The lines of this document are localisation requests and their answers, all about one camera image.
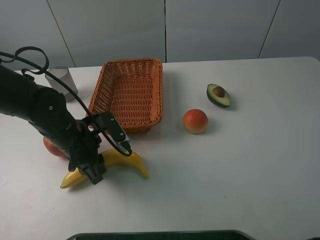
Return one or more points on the dark monitor edge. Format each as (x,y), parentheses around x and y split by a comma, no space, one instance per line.
(165,235)

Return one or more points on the orange wicker basket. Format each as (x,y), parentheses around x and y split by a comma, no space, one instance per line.
(132,90)

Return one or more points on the yellow banana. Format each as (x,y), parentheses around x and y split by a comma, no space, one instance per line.
(109,158)

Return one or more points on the orange round bun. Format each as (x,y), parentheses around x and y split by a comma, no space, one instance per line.
(195,121)

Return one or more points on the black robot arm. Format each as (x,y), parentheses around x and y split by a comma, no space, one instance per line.
(46,110)

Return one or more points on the red apple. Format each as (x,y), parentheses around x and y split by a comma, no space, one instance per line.
(53,149)

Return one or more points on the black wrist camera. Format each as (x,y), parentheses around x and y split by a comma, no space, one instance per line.
(109,124)

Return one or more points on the grey translucent plastic cup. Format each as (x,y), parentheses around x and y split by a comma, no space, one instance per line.
(63,74)

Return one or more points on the halved avocado with pit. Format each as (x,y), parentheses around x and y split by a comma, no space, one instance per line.
(218,96)

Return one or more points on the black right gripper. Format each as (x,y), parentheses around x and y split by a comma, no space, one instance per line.
(83,153)

